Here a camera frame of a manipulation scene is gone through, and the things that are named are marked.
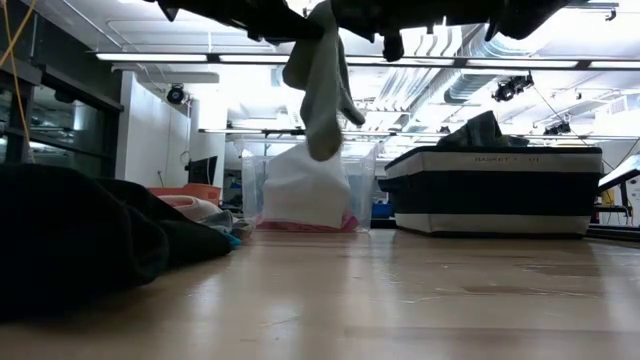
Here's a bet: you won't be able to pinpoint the rose red cloth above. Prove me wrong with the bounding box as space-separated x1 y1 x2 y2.
255 214 360 234

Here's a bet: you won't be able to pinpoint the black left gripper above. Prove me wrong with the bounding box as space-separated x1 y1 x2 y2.
144 0 327 45

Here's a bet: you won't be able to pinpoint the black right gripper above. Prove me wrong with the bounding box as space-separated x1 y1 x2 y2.
329 0 572 63

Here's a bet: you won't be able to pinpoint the black ceiling track light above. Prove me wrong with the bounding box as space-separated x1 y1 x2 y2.
542 121 573 137
491 72 535 104

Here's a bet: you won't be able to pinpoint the clear plastic bin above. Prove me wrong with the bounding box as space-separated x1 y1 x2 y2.
241 142 379 234

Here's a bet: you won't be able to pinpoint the navy white fabric basket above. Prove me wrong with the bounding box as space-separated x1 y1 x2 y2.
378 145 605 237

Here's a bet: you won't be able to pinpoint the pale pink garment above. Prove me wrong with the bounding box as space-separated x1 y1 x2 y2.
158 194 224 224

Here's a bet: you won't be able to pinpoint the green sock with bird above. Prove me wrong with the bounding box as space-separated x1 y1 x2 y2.
282 0 366 162

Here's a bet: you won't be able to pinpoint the yellow extension cable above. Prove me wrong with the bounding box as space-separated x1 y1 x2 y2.
0 0 39 164

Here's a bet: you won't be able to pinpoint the black cloth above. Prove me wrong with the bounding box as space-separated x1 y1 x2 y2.
0 163 236 321

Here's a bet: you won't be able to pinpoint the dark grey side table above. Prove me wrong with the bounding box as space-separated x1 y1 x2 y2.
594 154 640 226

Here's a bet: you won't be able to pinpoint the black round ceiling camera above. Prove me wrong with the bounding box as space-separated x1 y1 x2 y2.
165 83 188 106

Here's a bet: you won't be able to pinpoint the orange plastic bin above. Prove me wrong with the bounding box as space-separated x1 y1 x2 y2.
148 183 223 207

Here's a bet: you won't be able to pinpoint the black background monitor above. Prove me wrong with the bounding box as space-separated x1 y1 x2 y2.
187 155 219 186

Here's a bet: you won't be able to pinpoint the white shorts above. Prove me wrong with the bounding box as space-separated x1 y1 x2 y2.
261 143 352 230

